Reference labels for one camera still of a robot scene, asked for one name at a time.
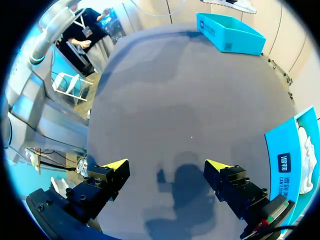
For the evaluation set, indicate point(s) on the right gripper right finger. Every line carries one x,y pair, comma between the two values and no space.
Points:
232,185

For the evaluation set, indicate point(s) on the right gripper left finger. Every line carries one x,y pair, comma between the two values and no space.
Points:
100,190

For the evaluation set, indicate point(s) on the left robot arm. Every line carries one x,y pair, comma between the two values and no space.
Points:
53,25

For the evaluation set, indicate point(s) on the white shoe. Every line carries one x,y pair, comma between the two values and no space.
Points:
306,160

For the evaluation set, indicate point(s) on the teal box with black label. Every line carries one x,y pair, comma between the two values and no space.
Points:
282,140

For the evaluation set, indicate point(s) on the empty teal box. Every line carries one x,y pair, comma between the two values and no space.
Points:
232,40

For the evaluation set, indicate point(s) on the person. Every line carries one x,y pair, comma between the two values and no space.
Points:
91,30

